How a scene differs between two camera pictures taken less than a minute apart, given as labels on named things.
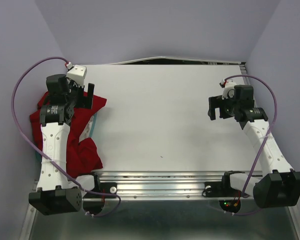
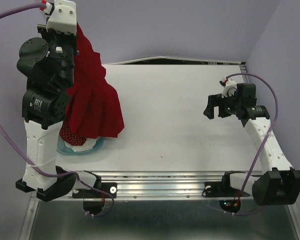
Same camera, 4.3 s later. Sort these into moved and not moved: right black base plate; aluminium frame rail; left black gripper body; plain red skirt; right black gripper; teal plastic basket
Moved: teal plastic basket; plain red skirt; left black gripper body
Not moved: right black base plate; aluminium frame rail; right black gripper
